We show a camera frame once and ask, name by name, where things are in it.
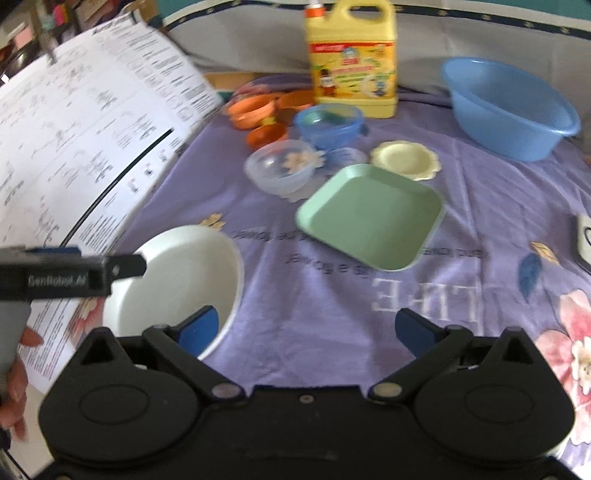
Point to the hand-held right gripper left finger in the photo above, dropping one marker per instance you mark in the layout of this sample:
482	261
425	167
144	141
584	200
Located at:
202	328

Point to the white electronic device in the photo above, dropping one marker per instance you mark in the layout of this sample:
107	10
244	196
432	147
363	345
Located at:
584	244

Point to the grey teal-bordered pillow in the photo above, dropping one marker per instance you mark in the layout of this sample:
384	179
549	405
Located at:
461	32

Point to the green square plate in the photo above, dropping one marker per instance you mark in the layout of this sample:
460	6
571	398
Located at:
369	217

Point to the printed instruction sheet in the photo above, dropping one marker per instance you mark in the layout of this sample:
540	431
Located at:
83	138

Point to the blue plastic basin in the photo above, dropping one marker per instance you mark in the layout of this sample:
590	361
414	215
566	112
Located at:
508	110

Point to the person's left hand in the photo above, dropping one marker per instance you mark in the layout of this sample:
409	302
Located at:
16	397

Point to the yellow detergent bottle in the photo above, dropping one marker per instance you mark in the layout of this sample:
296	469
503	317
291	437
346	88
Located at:
353	55

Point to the small orange bowl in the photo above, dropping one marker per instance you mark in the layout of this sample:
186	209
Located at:
268	136

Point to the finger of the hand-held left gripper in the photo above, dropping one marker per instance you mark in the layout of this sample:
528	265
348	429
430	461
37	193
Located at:
129	267

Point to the yellow flower-shaped dish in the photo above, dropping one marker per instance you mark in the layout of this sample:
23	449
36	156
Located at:
406	159

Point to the clear plastic bowl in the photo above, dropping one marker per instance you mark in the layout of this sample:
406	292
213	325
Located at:
277	170

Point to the small clear dish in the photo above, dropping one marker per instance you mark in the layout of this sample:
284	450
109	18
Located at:
346	157

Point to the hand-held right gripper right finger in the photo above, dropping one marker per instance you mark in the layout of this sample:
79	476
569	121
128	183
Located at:
412	331

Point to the purple floral printed blanket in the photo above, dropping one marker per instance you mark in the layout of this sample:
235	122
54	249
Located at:
323	295

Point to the yellow duck toy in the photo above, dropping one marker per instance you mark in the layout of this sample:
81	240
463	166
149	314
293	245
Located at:
268	122

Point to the blue plastic bowl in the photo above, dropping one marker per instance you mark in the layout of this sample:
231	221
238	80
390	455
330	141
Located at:
330	127

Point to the white bowl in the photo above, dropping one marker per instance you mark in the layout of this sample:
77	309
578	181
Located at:
184	277

